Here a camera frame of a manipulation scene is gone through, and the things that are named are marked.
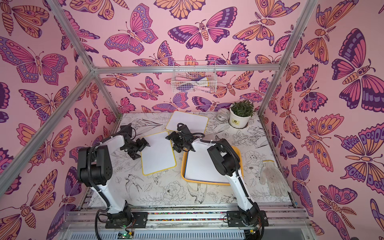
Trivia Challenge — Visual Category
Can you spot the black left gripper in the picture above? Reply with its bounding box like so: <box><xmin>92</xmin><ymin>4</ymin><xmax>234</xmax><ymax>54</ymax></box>
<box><xmin>124</xmin><ymin>138</ymin><xmax>151</xmax><ymax>160</ymax></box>

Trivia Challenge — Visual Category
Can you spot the yellow-framed whiteboard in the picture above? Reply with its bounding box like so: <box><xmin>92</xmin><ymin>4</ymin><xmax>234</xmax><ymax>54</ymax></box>
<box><xmin>166</xmin><ymin>111</ymin><xmax>209</xmax><ymax>133</ymax></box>
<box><xmin>141</xmin><ymin>131</ymin><xmax>177</xmax><ymax>176</ymax></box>

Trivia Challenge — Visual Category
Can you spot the yellow storage tray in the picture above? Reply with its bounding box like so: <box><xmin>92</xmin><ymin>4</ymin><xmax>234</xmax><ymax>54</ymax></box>
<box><xmin>180</xmin><ymin>144</ymin><xmax>244</xmax><ymax>186</ymax></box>

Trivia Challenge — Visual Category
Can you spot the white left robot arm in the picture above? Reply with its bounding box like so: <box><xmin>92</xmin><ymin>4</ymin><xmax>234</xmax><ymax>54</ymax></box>
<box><xmin>77</xmin><ymin>124</ymin><xmax>149</xmax><ymax>227</ymax></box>

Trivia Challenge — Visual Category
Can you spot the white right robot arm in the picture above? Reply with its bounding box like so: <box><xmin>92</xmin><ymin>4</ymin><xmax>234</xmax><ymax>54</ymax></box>
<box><xmin>165</xmin><ymin>123</ymin><xmax>264</xmax><ymax>228</ymax></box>

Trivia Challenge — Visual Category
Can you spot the clear tape roll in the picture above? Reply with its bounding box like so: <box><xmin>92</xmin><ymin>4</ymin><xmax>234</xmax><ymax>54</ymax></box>
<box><xmin>216</xmin><ymin>108</ymin><xmax>231</xmax><ymax>123</ymax></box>

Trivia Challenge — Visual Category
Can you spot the potted green plant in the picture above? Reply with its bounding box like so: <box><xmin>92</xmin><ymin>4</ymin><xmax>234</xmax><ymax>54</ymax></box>
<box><xmin>229</xmin><ymin>100</ymin><xmax>254</xmax><ymax>129</ymax></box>

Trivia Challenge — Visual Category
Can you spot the green circuit board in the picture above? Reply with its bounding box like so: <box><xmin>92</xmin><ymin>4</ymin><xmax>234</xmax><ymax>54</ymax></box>
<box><xmin>118</xmin><ymin>232</ymin><xmax>134</xmax><ymax>240</ymax></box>

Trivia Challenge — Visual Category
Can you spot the white knit work glove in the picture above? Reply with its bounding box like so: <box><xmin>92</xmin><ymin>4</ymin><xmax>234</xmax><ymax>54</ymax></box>
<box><xmin>260</xmin><ymin>160</ymin><xmax>292</xmax><ymax>198</ymax></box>

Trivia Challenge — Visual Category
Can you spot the white wire wall basket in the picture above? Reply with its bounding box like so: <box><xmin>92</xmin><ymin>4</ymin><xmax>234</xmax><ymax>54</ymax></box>
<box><xmin>170</xmin><ymin>60</ymin><xmax>218</xmax><ymax>94</ymax></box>

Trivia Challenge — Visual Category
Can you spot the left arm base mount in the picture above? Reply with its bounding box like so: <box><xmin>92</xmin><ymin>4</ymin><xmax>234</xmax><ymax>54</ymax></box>
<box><xmin>105</xmin><ymin>212</ymin><xmax>149</xmax><ymax>229</ymax></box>

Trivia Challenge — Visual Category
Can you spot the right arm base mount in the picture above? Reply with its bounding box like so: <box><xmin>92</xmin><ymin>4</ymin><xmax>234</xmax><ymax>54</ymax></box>
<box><xmin>225</xmin><ymin>211</ymin><xmax>269</xmax><ymax>229</ymax></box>

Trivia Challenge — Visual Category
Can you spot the aluminium cage frame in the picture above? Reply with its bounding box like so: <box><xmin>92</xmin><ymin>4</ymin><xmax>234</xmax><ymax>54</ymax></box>
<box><xmin>0</xmin><ymin>0</ymin><xmax>319</xmax><ymax>240</ymax></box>

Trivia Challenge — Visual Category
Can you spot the aluminium rail base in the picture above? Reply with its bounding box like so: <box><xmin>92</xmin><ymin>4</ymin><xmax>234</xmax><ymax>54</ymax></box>
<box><xmin>58</xmin><ymin>202</ymin><xmax>319</xmax><ymax>240</ymax></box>

